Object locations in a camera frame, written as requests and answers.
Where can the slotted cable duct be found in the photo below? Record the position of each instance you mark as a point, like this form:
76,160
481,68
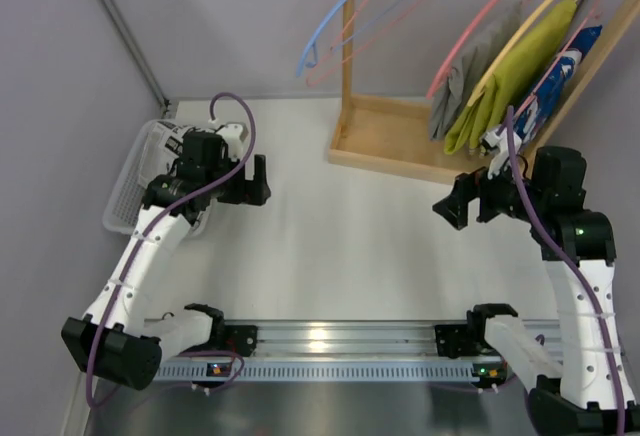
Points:
218,370

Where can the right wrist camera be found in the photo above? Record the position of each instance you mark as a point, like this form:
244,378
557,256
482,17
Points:
495,142

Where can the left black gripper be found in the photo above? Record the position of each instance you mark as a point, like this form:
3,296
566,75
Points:
243,185

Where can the blue hanger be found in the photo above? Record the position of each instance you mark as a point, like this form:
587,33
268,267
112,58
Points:
350,11

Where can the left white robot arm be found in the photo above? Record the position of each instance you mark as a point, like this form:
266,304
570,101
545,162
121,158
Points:
113,339

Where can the grey trousers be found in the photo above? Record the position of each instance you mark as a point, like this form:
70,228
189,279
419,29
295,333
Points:
467,68

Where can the blue patterned trousers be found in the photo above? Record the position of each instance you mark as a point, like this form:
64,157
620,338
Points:
547,91

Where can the green trousers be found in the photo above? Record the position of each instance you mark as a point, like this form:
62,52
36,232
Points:
513,76

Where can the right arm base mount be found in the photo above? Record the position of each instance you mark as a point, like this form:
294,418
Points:
458,340

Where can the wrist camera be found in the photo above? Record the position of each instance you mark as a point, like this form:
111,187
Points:
495,142
235,135

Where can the wooden clothes rack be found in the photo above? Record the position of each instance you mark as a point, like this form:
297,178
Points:
389,136

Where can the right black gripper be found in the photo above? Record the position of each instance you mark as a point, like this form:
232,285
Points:
476,196

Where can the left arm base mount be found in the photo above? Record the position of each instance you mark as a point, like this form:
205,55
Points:
238,338

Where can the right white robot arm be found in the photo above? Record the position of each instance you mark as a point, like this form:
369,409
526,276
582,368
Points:
586,392

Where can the aluminium rail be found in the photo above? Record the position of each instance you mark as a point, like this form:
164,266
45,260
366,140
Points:
289,339

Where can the white plastic basket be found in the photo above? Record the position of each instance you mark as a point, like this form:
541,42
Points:
121,213

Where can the black white printed cloth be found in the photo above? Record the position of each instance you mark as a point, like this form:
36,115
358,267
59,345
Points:
163,145

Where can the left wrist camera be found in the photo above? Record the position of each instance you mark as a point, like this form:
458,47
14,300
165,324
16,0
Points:
235,135

